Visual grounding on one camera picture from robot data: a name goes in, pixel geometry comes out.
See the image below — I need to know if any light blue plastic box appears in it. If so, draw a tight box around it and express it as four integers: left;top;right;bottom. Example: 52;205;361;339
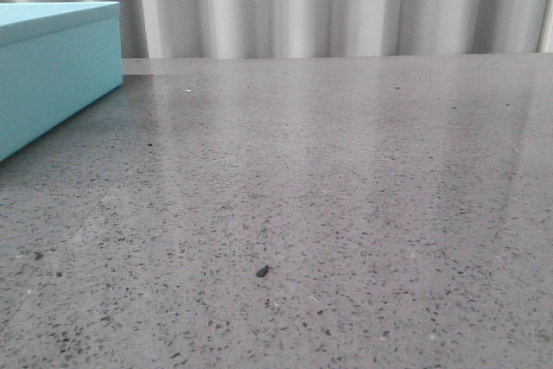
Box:
1;2;123;159

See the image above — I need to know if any small black debris chip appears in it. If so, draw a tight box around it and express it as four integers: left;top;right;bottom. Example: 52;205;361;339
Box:
256;265;270;277

